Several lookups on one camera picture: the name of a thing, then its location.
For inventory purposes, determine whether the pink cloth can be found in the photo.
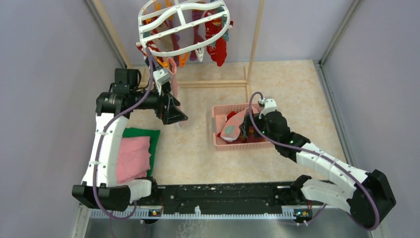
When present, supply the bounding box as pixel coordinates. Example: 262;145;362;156
116;136;151;184

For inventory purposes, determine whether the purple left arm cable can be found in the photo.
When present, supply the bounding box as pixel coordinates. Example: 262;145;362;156
92;47;157;238

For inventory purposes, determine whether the white plastic clip hanger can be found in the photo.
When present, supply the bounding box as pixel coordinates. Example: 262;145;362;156
138;0;230;57

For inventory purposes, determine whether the green cloth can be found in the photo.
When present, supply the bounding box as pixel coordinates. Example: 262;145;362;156
122;127;160;177

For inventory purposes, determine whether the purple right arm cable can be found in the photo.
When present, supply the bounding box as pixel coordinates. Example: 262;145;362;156
248;92;381;231

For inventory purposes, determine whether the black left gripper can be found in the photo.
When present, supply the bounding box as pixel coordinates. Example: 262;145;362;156
130;81;187;124

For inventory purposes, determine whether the red santa sock front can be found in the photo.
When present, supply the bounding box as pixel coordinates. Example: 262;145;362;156
216;111;237;138

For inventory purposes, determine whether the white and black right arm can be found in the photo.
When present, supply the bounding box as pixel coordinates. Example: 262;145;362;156
242;110;396;230

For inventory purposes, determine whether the red patterned sock pair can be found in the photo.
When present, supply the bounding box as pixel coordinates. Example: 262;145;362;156
205;16;229;67

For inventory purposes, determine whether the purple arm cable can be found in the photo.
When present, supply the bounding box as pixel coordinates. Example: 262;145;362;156
248;92;381;231
92;47;157;238

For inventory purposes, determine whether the wooden drying rack frame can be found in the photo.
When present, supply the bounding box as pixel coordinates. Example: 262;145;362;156
86;0;264;99

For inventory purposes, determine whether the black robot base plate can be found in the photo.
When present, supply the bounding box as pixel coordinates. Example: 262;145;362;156
137;181;322;206

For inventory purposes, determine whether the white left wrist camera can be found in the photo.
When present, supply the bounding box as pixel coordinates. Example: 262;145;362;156
153;67;172;96

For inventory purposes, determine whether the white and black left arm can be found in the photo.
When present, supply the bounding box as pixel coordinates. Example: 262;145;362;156
72;67;188;212

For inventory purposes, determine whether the pink plastic basket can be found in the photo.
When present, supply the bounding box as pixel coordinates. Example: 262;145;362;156
211;104;273;151

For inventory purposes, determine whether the red santa sock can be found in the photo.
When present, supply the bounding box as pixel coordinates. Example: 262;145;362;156
135;19;159;57
216;111;237;138

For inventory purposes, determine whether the maroon purple long sock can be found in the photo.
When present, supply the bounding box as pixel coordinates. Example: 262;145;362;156
189;9;204;62

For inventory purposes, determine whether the red santa sock rear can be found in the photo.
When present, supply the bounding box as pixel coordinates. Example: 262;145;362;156
135;19;159;57

